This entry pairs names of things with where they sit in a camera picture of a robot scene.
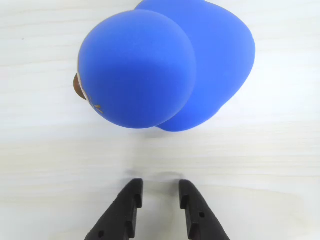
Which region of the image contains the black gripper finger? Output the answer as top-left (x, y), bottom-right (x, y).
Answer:
top-left (178, 179), bottom-right (231, 240)
top-left (84, 178), bottom-right (144, 240)

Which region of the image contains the blue ball toy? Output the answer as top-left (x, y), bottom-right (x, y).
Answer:
top-left (73, 0), bottom-right (257, 133)

